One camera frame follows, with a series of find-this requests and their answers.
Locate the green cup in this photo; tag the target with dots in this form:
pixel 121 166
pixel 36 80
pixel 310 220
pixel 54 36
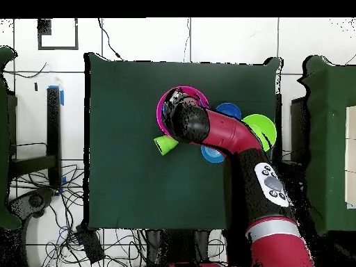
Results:
pixel 166 144

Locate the translucent blue ribbed bowl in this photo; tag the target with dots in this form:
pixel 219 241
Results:
pixel 211 155

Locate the dark green table cloth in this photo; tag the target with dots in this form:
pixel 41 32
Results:
pixel 172 194

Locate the large pink bowl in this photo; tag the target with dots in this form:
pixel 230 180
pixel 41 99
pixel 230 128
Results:
pixel 159 114

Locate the large green bowl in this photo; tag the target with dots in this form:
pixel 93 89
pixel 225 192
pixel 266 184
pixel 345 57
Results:
pixel 264 126

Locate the white boxes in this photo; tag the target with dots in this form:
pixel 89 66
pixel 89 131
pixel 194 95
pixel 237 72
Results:
pixel 351 155

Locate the green cloth covered table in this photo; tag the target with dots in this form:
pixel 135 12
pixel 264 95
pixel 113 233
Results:
pixel 3 139
pixel 331 125

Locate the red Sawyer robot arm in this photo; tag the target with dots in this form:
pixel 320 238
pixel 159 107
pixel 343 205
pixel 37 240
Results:
pixel 230 133

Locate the black square floor frame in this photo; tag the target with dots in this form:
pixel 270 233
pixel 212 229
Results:
pixel 44 26

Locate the small dark blue bowl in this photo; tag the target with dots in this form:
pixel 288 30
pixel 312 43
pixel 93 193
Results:
pixel 229 109

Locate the black stand with blue tape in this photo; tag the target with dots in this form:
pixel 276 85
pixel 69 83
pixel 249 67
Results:
pixel 53 133

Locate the black power adapter box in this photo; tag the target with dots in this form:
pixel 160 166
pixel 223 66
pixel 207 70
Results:
pixel 90 244

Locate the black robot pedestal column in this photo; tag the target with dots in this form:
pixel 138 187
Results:
pixel 178 250

